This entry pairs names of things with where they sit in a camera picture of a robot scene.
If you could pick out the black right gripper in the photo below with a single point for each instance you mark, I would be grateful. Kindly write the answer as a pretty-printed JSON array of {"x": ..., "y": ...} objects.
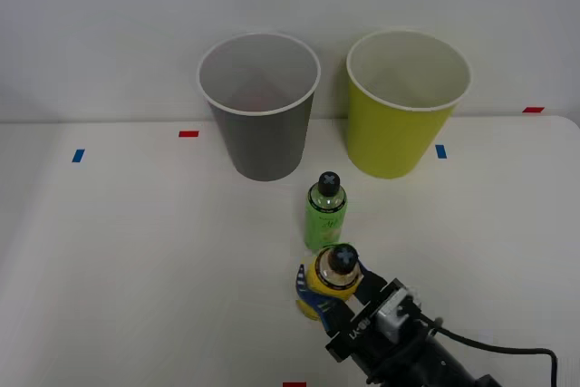
[{"x": 362, "y": 337}]

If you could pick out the yellow label plastic bottle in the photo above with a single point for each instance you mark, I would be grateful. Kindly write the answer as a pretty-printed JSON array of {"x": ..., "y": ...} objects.
[{"x": 330, "y": 289}]

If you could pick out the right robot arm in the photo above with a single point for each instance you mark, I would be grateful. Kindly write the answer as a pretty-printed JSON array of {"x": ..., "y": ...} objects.
[{"x": 435, "y": 360}]

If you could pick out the green label plastic bottle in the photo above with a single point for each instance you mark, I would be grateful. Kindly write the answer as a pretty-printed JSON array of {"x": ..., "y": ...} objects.
[{"x": 324, "y": 224}]

